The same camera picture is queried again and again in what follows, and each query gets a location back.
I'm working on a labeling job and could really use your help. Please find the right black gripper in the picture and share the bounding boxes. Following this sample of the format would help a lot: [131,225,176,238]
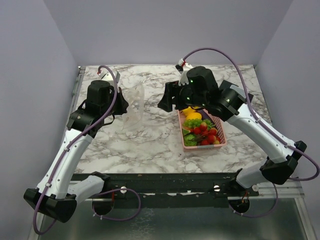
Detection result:
[157,79,207,112]

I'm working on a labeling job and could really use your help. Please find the green grape bunch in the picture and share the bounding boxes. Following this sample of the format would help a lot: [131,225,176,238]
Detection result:
[182,119,215,129]

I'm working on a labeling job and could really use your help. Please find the clear zip top bag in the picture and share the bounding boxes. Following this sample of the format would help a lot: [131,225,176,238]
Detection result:
[122,83,145,131]

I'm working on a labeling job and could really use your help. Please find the red cherry bunch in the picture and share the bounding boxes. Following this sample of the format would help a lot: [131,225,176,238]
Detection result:
[193,125,221,146]

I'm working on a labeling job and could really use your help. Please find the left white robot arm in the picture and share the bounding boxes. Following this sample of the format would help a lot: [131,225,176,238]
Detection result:
[23,80,129,223]

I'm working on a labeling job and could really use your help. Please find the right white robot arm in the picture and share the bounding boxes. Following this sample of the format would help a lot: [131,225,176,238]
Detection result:
[158,66,307,196]

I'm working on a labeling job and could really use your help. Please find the yellow bell pepper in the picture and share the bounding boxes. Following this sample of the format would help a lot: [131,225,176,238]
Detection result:
[181,106,199,117]

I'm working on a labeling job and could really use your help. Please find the yellow lemon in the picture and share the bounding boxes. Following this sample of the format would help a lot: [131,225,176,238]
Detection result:
[186,112,202,120]

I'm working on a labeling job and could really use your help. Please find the watermelon slice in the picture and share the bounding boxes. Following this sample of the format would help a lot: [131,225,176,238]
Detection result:
[181,126,193,136]

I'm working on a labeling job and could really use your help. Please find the purple eggplant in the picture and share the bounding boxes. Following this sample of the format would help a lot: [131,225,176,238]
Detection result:
[198,109,215,124]

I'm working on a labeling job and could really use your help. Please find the green round fruit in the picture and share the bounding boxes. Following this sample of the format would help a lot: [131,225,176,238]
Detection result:
[183,133,198,147]

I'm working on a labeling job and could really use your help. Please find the pink plastic basket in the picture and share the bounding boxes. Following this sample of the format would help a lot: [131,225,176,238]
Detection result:
[178,107,227,151]

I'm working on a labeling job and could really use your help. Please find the grey rectangular box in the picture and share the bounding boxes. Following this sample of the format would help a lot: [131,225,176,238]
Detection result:
[229,84,245,96]

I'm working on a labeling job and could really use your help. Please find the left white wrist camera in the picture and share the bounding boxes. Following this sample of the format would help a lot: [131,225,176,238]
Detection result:
[97,70,121,87]

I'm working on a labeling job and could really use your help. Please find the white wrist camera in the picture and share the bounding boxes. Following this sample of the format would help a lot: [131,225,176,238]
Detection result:
[175,58,193,86]
[97,70,121,87]

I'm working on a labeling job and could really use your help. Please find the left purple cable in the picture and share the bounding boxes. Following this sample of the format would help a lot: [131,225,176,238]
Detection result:
[32,65,118,235]

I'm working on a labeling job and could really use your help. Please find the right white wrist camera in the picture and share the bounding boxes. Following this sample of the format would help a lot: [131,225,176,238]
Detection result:
[175,58,193,86]

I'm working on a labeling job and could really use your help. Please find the left aluminium frame rail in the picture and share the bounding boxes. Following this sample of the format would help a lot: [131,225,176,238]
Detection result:
[65,66,86,124]

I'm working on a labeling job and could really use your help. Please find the black mounting rail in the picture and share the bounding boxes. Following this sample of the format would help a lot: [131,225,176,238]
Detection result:
[93,172,259,209]

